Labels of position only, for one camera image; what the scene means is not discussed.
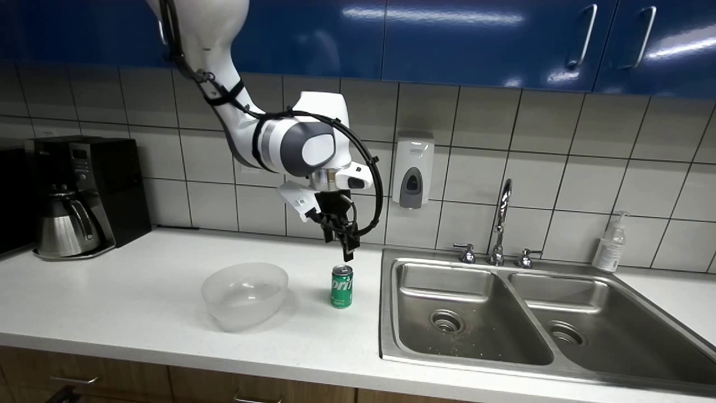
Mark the white wall soap dispenser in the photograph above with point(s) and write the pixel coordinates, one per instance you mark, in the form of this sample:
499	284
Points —
413	170

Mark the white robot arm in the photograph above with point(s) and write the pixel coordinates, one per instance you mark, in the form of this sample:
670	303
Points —
309	138

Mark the green soda can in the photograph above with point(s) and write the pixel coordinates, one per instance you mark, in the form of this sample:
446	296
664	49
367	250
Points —
340	287

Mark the translucent plastic bowl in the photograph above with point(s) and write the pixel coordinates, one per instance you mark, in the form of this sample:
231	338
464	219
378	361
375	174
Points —
243	296

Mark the stainless steel carafe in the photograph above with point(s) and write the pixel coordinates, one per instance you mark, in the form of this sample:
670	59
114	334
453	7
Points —
65	227

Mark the clear soap bottle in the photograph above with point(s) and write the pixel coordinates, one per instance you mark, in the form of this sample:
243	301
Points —
611	245

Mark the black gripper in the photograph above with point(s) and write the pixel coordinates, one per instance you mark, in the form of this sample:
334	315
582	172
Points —
337	218

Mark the chrome faucet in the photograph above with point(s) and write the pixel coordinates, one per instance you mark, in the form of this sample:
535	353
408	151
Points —
495	248

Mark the stainless steel double sink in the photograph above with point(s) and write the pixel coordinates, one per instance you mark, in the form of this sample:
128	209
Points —
554	322

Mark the black coffee maker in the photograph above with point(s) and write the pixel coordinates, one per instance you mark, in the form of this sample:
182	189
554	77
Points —
106	174

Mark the blue upper cabinet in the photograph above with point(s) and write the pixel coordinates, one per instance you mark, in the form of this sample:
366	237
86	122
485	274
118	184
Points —
654	48

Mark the wooden drawer with handle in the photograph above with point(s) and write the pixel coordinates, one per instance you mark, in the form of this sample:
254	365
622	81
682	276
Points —
34	377

